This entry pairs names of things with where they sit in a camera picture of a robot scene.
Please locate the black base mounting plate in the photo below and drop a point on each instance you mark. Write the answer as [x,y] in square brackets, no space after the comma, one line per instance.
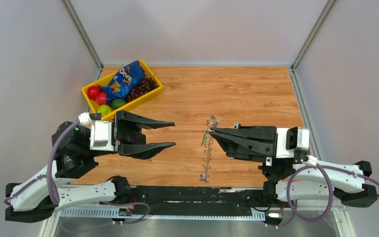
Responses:
[192,201]

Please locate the dark purple grapes bunch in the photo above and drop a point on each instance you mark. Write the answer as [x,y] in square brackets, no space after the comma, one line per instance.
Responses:
[144,87]

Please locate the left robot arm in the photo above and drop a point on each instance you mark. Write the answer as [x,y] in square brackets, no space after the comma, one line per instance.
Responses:
[75,145]

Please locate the yellow plastic bin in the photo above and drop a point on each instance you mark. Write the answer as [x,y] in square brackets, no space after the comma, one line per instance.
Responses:
[104,81]

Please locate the light green apple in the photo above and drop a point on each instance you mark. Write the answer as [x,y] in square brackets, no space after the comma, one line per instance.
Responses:
[104,110]

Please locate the pink red apple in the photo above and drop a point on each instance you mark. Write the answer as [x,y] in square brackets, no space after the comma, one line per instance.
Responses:
[101,98]

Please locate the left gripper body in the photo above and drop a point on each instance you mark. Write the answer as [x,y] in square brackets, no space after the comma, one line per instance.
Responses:
[124,132]

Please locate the metal keyring holder plate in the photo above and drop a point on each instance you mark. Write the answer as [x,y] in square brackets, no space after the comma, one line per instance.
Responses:
[210,123]

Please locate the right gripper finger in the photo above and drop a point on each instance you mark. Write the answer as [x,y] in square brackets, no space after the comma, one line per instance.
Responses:
[250,133]
[248,150]

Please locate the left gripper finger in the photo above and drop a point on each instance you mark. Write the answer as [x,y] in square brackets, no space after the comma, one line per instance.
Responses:
[143,151]
[125,118]

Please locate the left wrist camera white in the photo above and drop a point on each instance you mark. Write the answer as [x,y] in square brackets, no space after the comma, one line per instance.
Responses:
[101,136]

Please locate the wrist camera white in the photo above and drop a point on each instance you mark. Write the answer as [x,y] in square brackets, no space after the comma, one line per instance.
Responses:
[101,136]
[291,140]

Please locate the blue Doritos chip bag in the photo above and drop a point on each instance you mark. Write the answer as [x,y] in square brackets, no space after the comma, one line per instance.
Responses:
[125,79]

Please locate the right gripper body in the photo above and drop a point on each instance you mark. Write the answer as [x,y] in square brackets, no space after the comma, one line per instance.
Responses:
[264,160]

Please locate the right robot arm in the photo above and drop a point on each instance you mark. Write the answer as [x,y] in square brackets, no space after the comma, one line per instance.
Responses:
[291,172]

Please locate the green key tag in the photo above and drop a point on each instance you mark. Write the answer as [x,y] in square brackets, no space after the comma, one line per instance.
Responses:
[205,138]

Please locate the dark green lime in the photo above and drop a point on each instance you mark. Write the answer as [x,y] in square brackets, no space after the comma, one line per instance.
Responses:
[117,103]

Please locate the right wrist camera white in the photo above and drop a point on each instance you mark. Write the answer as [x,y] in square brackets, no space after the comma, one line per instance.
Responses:
[291,140]

